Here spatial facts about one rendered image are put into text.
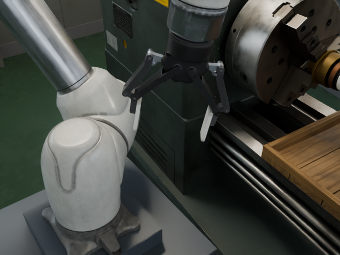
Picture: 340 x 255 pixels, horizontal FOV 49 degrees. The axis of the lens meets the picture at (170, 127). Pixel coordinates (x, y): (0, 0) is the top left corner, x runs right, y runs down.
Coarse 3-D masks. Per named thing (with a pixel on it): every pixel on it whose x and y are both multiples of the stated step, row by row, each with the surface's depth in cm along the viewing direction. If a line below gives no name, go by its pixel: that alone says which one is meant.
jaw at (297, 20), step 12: (276, 12) 91; (288, 12) 89; (288, 24) 89; (300, 24) 87; (288, 36) 93; (300, 36) 90; (312, 36) 90; (300, 48) 93; (312, 48) 91; (324, 48) 90; (312, 60) 93
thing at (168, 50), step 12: (168, 36) 62; (168, 48) 62; (180, 48) 60; (192, 48) 59; (204, 48) 60; (168, 60) 64; (180, 60) 61; (192, 60) 61; (204, 60) 62; (180, 72) 65; (204, 72) 65
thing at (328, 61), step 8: (320, 56) 91; (328, 56) 91; (336, 56) 90; (312, 64) 94; (320, 64) 91; (328, 64) 90; (336, 64) 89; (312, 72) 93; (320, 72) 91; (328, 72) 90; (336, 72) 88; (312, 80) 95; (320, 80) 92; (328, 80) 90; (336, 80) 89; (336, 88) 91
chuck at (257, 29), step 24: (264, 0) 94; (288, 0) 90; (312, 0) 91; (264, 24) 91; (312, 24) 96; (336, 24) 102; (240, 48) 96; (264, 48) 91; (288, 48) 96; (240, 72) 100; (264, 72) 96; (264, 96) 101
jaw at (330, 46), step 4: (332, 36) 103; (336, 36) 103; (320, 40) 102; (324, 40) 102; (328, 40) 102; (332, 40) 101; (336, 40) 101; (324, 44) 100; (328, 44) 100; (332, 44) 100; (336, 44) 100; (328, 48) 98; (332, 48) 98; (336, 48) 98
